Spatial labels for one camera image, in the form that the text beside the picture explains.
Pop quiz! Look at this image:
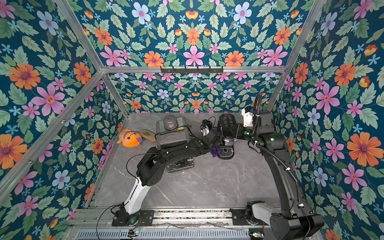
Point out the orange plush toy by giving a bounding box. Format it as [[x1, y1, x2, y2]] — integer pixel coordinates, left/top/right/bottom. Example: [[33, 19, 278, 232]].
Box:
[[117, 129, 143, 148]]

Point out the coiled black power cord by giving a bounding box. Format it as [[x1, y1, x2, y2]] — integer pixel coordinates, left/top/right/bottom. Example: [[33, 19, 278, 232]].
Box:
[[200, 116, 217, 131]]

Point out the black capsule coffee machine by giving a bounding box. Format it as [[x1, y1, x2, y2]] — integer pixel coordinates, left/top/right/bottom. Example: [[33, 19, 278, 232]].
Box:
[[217, 114, 238, 160]]

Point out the silver espresso coffee machine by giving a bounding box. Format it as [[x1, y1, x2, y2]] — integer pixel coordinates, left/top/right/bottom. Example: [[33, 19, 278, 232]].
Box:
[[155, 115, 194, 173]]

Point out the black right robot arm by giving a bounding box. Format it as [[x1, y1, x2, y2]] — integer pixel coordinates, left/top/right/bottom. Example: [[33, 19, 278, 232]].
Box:
[[236, 94, 325, 240]]

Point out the black hook rail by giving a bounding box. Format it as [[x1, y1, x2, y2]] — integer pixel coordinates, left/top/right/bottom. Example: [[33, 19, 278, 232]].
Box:
[[160, 67, 224, 74]]

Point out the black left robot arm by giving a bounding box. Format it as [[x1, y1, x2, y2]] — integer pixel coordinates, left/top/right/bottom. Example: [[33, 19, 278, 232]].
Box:
[[112, 129, 223, 227]]

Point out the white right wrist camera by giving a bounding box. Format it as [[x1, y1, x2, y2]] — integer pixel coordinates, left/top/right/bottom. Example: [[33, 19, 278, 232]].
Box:
[[241, 106, 254, 127]]

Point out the purple microfiber cloth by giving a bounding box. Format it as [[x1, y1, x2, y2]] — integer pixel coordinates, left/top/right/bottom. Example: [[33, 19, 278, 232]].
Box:
[[210, 146, 220, 158]]

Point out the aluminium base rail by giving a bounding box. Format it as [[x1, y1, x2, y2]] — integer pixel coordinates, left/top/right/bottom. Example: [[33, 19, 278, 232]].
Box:
[[64, 206, 323, 240]]

